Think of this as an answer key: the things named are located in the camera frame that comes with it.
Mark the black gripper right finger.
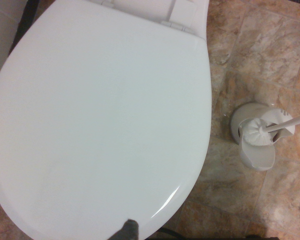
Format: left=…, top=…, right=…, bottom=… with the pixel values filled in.
left=127, top=219, right=140, bottom=240

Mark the black wall baseboard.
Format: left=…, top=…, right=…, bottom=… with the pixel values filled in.
left=19, top=0, right=35, bottom=36

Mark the white toilet seat lid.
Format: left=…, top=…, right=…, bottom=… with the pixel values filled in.
left=0, top=0, right=212, bottom=240

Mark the white toilet brush holder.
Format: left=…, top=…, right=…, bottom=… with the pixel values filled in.
left=230, top=102, right=297, bottom=172

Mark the white toilet brush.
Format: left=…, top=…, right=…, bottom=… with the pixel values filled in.
left=241, top=113, right=300, bottom=147

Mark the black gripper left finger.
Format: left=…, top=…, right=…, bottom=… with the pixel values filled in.
left=111, top=221, right=129, bottom=240

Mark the white ceramic toilet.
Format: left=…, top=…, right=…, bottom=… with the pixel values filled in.
left=101, top=0, right=209, bottom=42

